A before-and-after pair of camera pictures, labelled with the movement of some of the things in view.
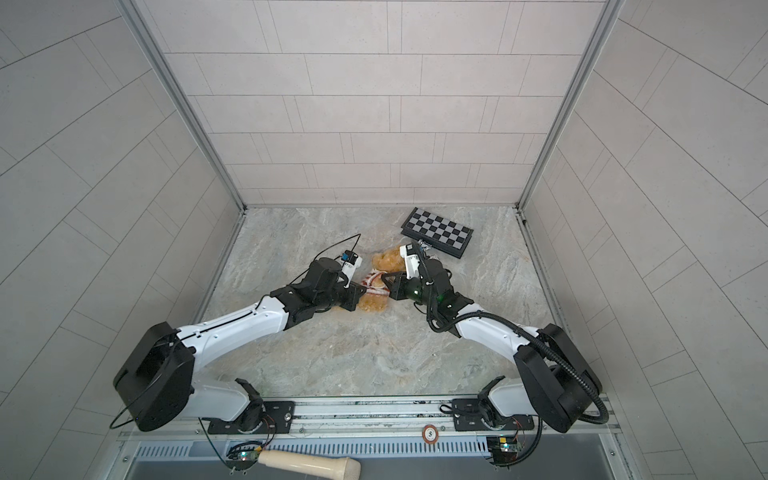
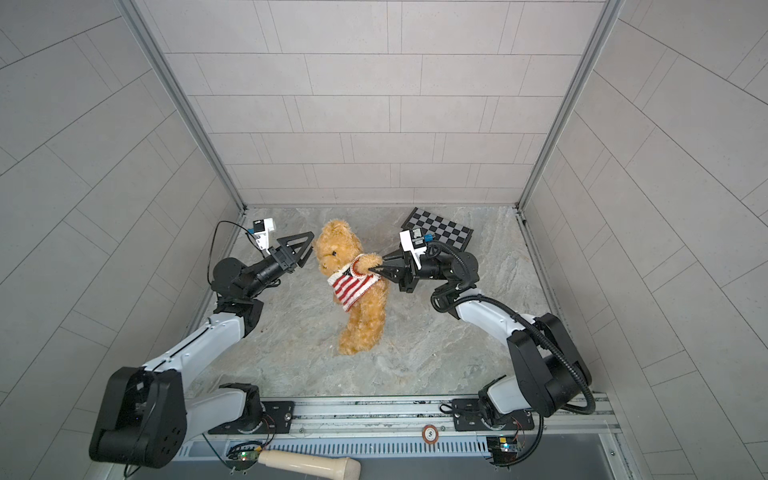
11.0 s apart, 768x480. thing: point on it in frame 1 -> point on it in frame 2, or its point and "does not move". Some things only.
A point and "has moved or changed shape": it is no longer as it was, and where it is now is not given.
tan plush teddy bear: x=391 y=261 has moved or changed shape
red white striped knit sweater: x=372 y=289 has moved or changed shape
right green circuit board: x=502 y=448 does not move
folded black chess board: x=441 y=233 does not move
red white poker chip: x=430 y=434 does not move
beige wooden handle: x=344 y=468 does not move
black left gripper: x=353 y=295 -> x=287 y=260
